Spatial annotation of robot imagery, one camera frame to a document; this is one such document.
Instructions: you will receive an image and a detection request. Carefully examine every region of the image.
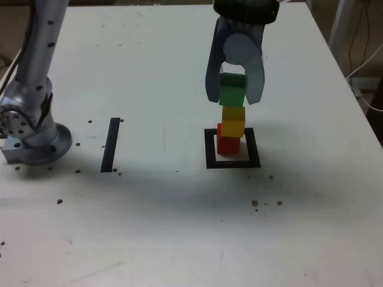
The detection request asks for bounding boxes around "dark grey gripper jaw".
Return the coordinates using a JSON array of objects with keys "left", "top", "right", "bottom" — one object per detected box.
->
[{"left": 205, "top": 16, "right": 229, "bottom": 104}]

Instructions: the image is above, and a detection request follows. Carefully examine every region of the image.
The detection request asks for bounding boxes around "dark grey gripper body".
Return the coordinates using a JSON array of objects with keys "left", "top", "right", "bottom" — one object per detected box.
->
[{"left": 222, "top": 17, "right": 265, "bottom": 42}]

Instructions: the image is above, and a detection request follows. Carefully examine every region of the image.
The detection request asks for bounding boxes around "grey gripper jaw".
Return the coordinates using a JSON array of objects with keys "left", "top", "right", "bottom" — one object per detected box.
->
[{"left": 222, "top": 31, "right": 266, "bottom": 106}]

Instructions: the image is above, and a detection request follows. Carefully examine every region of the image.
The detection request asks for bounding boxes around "green cube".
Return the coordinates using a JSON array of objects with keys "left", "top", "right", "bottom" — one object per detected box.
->
[{"left": 218, "top": 72, "right": 247, "bottom": 107}]

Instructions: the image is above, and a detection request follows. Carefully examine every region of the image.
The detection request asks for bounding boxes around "yellow cube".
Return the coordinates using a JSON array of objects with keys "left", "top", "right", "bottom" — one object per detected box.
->
[{"left": 221, "top": 105, "right": 247, "bottom": 139}]

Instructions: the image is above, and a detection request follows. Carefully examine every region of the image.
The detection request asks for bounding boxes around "red cube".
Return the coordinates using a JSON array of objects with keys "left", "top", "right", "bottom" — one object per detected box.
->
[{"left": 216, "top": 123, "right": 242, "bottom": 155}]

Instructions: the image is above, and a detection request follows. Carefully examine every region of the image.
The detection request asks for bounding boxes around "black tape square outline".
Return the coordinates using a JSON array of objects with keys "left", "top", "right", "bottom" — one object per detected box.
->
[{"left": 204, "top": 127, "right": 262, "bottom": 170}]

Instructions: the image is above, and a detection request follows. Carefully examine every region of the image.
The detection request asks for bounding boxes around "black tape strip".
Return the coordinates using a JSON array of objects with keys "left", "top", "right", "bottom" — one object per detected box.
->
[{"left": 100, "top": 117, "right": 121, "bottom": 173}]

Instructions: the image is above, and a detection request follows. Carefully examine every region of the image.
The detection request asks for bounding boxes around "white frame leg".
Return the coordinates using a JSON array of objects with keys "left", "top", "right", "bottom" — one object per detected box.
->
[{"left": 327, "top": 0, "right": 369, "bottom": 53}]

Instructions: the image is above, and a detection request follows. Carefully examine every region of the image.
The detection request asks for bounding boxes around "black hanging cable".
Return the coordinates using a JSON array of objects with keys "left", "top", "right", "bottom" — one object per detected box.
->
[{"left": 348, "top": 0, "right": 372, "bottom": 77}]

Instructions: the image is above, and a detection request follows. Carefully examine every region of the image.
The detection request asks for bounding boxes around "white cable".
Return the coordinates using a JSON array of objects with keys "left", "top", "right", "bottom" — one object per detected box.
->
[{"left": 345, "top": 43, "right": 383, "bottom": 112}]

